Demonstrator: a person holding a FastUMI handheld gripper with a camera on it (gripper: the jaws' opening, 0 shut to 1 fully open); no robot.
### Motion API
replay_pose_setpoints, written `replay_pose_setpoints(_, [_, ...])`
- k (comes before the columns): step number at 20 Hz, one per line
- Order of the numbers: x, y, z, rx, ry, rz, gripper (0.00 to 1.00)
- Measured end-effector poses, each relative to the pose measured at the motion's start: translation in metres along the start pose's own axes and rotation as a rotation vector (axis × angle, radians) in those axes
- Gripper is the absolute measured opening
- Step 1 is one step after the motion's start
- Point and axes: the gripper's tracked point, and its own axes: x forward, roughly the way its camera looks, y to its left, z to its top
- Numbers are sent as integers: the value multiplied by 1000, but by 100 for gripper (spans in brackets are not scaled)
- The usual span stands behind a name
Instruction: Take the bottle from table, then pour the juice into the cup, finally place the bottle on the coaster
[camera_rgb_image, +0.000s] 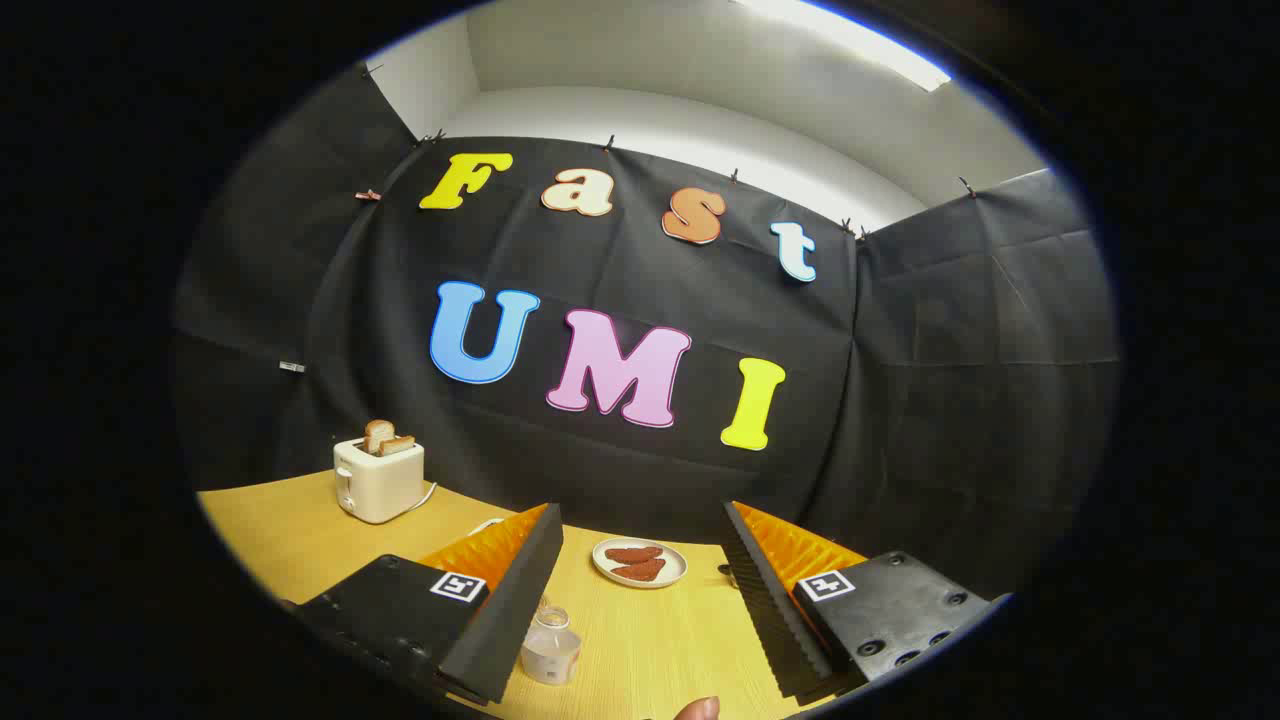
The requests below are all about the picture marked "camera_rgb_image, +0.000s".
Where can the wooden table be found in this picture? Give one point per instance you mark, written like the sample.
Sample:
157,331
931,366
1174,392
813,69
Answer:
290,530

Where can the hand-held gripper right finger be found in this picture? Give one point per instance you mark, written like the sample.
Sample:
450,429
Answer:
765,610

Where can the cream toaster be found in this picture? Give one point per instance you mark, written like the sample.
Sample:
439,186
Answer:
378,488

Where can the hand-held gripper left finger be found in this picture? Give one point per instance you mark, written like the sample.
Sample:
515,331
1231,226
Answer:
505,610

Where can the toasted bread slice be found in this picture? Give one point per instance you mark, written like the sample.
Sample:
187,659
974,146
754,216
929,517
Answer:
378,432
398,444

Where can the red-brown sausage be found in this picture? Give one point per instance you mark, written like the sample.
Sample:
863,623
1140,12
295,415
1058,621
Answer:
632,554
640,571

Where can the white round plate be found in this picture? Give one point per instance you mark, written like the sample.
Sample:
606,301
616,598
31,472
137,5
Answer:
602,570

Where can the clear juice bottle white label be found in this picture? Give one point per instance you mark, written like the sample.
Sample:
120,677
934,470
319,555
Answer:
550,652

